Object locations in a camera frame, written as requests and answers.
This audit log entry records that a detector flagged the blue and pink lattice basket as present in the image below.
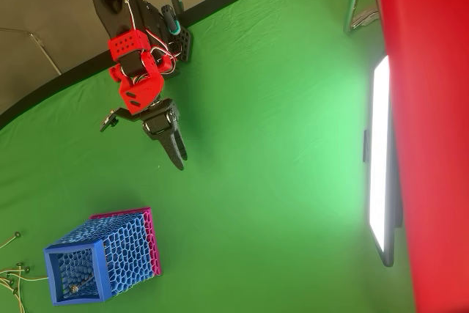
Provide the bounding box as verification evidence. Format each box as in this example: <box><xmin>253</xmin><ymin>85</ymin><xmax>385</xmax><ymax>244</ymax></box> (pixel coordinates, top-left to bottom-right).
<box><xmin>43</xmin><ymin>206</ymin><xmax>163</xmax><ymax>306</ymax></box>

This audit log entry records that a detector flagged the flat LED light panel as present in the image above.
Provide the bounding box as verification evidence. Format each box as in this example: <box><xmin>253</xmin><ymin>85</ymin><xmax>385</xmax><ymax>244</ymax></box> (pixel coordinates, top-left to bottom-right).
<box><xmin>362</xmin><ymin>54</ymin><xmax>404</xmax><ymax>268</ymax></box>

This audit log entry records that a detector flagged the black clamp with teal ring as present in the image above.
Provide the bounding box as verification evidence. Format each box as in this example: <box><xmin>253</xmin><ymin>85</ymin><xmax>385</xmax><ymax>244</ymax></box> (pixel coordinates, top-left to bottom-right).
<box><xmin>160</xmin><ymin>0</ymin><xmax>184</xmax><ymax>37</ymax></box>

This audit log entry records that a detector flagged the large red blurred object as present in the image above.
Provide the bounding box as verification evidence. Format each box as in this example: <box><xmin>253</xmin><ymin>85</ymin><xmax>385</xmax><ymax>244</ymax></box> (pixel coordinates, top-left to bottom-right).
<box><xmin>373</xmin><ymin>0</ymin><xmax>469</xmax><ymax>313</ymax></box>

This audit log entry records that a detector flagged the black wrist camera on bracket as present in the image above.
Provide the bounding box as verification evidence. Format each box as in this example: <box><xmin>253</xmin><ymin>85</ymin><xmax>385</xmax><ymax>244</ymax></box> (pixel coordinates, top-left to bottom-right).
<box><xmin>100</xmin><ymin>106</ymin><xmax>144</xmax><ymax>133</ymax></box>

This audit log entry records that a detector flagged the green cloth with black rim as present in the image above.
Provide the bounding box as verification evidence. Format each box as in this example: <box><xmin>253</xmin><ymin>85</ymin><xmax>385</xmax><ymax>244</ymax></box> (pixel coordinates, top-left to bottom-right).
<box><xmin>0</xmin><ymin>0</ymin><xmax>417</xmax><ymax>313</ymax></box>

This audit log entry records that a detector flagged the thin metal rod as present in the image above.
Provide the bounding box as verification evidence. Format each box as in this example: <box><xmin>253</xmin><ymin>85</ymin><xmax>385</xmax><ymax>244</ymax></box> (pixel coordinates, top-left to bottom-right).
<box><xmin>0</xmin><ymin>28</ymin><xmax>62</xmax><ymax>76</ymax></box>

